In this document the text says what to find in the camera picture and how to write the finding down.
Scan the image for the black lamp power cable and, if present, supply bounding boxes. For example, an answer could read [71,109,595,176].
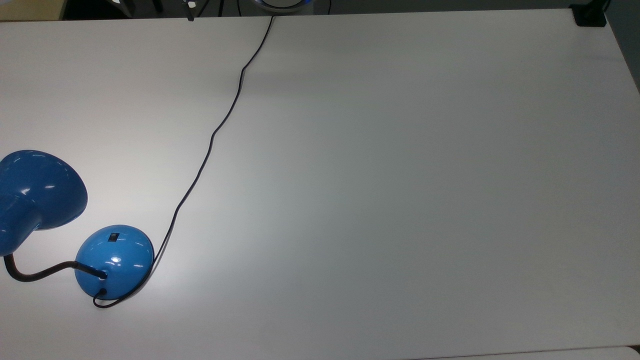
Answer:
[92,15,276,309]

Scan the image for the white neighbouring table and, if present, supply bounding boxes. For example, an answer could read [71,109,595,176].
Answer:
[414,345,640,360]

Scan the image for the black table clamp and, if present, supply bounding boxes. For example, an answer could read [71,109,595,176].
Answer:
[571,3,609,28]

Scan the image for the blue desk lamp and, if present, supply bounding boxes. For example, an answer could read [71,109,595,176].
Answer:
[0,149,155,301]

